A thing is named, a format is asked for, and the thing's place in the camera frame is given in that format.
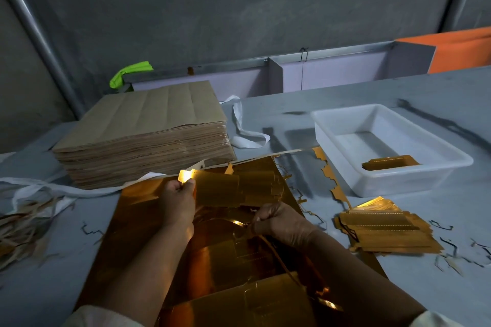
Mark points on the person's left hand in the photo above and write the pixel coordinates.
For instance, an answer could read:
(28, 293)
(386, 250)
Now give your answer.
(177, 208)

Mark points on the person's right hand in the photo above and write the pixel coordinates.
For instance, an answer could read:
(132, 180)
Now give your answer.
(285, 225)

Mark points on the person's right fingers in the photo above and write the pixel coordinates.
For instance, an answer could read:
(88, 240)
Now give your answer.
(262, 219)

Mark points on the person's left thumb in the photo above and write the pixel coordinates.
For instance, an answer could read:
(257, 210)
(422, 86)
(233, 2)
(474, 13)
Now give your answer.
(190, 187)

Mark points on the thin gold scrap strip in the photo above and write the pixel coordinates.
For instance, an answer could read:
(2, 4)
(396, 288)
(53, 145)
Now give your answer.
(234, 222)

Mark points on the gold die-cut card piece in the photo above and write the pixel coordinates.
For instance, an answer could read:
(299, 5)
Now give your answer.
(230, 188)

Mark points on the person's left forearm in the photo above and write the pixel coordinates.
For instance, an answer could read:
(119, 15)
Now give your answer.
(149, 273)

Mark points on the person's right forearm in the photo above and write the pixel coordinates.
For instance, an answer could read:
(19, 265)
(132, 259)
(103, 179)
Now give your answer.
(356, 280)

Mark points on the large gold foil sheet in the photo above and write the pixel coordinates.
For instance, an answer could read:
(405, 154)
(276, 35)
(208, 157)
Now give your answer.
(226, 273)

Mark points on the stack of brown paper sheets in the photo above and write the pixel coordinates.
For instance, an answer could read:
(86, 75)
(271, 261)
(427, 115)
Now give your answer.
(145, 131)

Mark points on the jagged gold edge trim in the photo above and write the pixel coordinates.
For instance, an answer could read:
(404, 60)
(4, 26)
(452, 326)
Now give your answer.
(333, 181)

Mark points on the long white cardboard panel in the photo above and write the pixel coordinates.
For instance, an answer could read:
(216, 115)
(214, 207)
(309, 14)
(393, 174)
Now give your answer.
(214, 83)

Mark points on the zigzag paper scrap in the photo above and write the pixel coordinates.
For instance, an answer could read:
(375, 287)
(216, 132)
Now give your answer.
(91, 231)

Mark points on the pile of gold die-cut cards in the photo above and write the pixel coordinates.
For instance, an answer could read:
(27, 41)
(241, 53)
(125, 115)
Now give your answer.
(387, 229)

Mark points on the green cloth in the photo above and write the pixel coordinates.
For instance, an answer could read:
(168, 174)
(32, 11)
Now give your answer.
(128, 72)

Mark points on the small gold card bundle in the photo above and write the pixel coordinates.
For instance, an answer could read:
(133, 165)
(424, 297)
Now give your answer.
(391, 162)

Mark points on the white left sleeve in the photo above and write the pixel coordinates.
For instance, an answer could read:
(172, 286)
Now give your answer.
(101, 317)

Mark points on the white sleeve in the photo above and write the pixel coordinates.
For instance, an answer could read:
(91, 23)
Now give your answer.
(101, 317)
(435, 320)

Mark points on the white cardboard box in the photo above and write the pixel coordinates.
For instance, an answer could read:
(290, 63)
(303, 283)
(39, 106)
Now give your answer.
(333, 70)

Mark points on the heap of paper trimmings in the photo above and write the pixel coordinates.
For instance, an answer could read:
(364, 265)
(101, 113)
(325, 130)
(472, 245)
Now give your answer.
(21, 227)

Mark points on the white plastic tray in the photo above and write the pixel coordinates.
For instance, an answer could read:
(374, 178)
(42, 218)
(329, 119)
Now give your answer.
(429, 162)

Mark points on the scattered thin paper scraps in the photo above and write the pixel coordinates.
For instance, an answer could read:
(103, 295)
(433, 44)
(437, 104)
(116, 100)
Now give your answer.
(450, 244)

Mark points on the white right sleeve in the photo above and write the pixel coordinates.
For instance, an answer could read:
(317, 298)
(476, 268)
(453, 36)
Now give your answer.
(435, 320)

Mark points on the thick grey metal pipe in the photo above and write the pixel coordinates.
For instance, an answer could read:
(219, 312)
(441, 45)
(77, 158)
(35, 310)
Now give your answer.
(40, 37)

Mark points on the orange cardboard box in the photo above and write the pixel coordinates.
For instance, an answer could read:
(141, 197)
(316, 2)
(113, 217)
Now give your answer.
(460, 51)

